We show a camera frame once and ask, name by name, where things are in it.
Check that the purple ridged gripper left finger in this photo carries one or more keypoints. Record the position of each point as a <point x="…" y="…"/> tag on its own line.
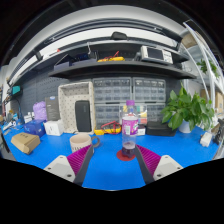
<point x="72" y="168"/>

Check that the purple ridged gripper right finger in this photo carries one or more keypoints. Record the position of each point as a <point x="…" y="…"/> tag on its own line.
<point x="154" y="167"/>

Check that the clear bottle with purple label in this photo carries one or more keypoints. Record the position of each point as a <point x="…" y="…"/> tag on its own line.
<point x="129" y="129"/>

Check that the beige patterned ceramic mug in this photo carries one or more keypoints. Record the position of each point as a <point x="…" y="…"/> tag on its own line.
<point x="82" y="140"/>

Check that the red round coaster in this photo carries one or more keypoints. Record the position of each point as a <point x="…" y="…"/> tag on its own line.
<point x="122" y="157"/>

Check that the white small box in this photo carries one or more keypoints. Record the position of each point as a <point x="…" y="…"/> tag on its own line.
<point x="54" y="128"/>

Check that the yellow red multimeter on table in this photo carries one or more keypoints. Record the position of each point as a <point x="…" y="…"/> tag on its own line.
<point x="111" y="128"/>

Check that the brown cardboard box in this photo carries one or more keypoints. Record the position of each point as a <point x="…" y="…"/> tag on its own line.
<point x="25" y="142"/>

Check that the blue cardboard box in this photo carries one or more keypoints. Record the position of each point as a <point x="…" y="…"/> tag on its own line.
<point x="35" y="127"/>

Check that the black rectangular speaker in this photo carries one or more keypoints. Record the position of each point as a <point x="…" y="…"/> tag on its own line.
<point x="82" y="112"/>

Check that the clear plastic container with labels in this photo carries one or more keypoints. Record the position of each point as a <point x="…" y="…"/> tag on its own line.
<point x="140" y="110"/>

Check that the white power adapter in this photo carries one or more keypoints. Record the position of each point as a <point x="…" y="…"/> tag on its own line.
<point x="206" y="139"/>

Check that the white pegboard tray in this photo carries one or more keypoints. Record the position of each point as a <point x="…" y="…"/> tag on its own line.
<point x="68" y="95"/>

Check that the purple plastic bag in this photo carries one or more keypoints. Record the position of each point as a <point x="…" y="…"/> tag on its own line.
<point x="39" y="110"/>

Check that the dark grey upright box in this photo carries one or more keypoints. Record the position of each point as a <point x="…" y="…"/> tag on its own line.
<point x="52" y="108"/>

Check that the green potted plant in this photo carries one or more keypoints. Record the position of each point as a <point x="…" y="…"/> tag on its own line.
<point x="183" y="107"/>

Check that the right grey drawer organizer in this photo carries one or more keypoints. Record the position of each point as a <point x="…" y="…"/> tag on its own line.
<point x="151" y="93"/>

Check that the grey drawer organizer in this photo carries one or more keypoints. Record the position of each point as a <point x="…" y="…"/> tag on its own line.
<point x="109" y="94"/>
<point x="151" y="93"/>

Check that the left grey drawer organizer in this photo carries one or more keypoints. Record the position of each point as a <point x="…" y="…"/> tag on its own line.
<point x="109" y="94"/>

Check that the dark grey shelf board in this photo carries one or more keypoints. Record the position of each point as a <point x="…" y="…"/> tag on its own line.
<point x="121" y="67"/>

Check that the dark blue bin on shelf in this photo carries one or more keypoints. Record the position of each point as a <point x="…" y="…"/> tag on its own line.
<point x="68" y="61"/>

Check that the white oscilloscope on shelf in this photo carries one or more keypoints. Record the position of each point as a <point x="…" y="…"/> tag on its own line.
<point x="152" y="54"/>

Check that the yellow multimeter on shelf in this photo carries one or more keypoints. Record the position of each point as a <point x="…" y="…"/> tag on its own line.
<point x="115" y="57"/>

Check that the white metal rack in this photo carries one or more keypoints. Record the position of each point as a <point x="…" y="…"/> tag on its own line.
<point x="203" y="64"/>

